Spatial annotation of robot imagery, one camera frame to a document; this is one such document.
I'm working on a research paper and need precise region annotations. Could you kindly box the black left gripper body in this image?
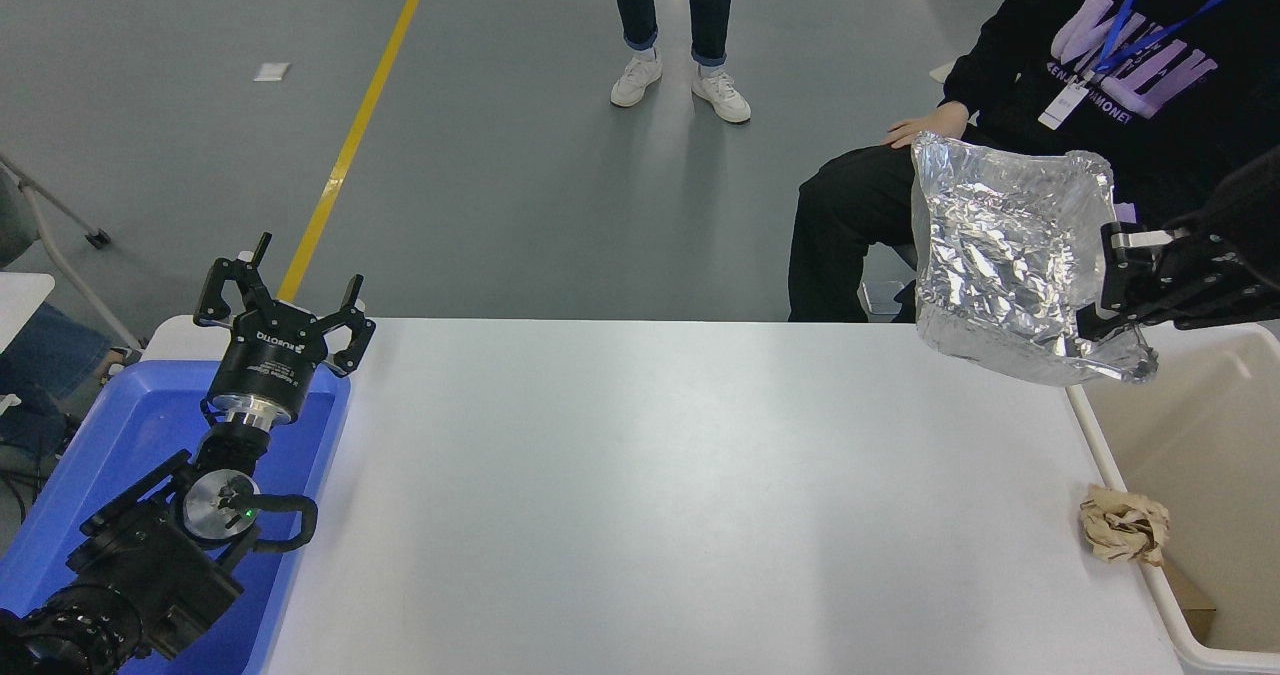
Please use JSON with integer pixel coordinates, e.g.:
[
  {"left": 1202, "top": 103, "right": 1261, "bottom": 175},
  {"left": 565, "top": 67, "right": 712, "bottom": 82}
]
[{"left": 207, "top": 300, "right": 340, "bottom": 424}]

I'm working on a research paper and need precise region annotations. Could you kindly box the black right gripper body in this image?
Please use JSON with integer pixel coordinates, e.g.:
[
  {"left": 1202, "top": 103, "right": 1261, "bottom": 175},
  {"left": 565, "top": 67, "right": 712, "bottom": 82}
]
[{"left": 1195, "top": 145, "right": 1280, "bottom": 256}]

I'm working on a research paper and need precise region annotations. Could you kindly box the foil tray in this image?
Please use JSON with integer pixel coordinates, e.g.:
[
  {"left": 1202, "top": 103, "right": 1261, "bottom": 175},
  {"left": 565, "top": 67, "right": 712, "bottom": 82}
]
[{"left": 910, "top": 131, "right": 1159, "bottom": 388}]

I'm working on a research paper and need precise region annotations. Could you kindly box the person's right hand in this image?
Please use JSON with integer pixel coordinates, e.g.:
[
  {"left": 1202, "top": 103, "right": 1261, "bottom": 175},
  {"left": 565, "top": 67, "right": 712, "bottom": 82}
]
[{"left": 885, "top": 103, "right": 970, "bottom": 151}]

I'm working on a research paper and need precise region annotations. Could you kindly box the large pale bin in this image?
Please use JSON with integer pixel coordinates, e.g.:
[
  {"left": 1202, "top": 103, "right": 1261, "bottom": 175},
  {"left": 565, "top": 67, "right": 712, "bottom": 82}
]
[{"left": 1062, "top": 320, "right": 1280, "bottom": 675}]

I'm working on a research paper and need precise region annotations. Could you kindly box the blue plastic tray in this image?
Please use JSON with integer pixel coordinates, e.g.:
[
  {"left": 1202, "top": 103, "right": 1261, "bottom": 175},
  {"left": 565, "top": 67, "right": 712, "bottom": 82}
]
[{"left": 0, "top": 360, "right": 353, "bottom": 675}]

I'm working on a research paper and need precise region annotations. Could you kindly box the person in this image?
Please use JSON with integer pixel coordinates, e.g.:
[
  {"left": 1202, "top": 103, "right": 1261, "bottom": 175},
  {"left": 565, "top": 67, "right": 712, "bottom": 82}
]
[
  {"left": 610, "top": 0, "right": 753, "bottom": 124},
  {"left": 787, "top": 0, "right": 1280, "bottom": 324},
  {"left": 0, "top": 300, "right": 131, "bottom": 456}
]

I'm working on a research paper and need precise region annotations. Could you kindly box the white side table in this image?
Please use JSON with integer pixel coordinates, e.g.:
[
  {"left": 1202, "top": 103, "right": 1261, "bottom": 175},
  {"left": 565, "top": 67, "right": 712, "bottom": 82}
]
[{"left": 0, "top": 272, "right": 56, "bottom": 354}]

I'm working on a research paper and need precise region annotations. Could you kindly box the crumpled tan paper ball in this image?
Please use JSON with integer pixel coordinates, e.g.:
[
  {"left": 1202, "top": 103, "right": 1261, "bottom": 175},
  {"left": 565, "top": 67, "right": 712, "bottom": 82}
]
[{"left": 1079, "top": 485, "right": 1171, "bottom": 566}]

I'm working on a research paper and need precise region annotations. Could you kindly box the white badge on blue lanyard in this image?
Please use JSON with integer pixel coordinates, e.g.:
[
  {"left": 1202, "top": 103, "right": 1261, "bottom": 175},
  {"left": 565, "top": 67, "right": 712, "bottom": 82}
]
[{"left": 1037, "top": 0, "right": 1251, "bottom": 131}]

